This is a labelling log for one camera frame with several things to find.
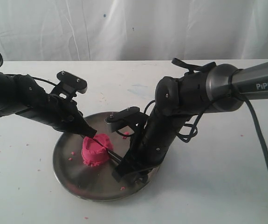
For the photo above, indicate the black knife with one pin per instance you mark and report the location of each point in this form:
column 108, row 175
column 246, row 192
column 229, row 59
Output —
column 112, row 155

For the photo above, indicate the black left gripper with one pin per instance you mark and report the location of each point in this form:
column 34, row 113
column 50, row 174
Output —
column 60, row 115

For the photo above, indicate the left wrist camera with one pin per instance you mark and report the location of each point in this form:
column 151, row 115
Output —
column 69, row 85

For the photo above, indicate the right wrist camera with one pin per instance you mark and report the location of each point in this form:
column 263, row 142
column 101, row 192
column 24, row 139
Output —
column 129, row 117

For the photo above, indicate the pink sand lump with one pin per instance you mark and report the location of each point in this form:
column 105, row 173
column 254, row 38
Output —
column 125, row 135

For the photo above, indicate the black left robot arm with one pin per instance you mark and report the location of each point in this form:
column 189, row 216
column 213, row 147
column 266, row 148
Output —
column 21, row 95

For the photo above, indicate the pink putty lump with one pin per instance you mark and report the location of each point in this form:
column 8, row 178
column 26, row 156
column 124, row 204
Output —
column 94, row 151

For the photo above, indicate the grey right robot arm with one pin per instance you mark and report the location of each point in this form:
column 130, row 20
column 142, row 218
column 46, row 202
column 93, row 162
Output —
column 203, row 89

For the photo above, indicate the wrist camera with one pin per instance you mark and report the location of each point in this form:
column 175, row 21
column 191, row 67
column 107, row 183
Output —
column 129, row 117
column 69, row 85

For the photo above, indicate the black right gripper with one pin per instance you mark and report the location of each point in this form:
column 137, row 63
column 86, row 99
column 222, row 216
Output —
column 150, row 150

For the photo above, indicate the white backdrop curtain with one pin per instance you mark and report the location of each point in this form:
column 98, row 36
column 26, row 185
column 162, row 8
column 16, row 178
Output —
column 95, row 30

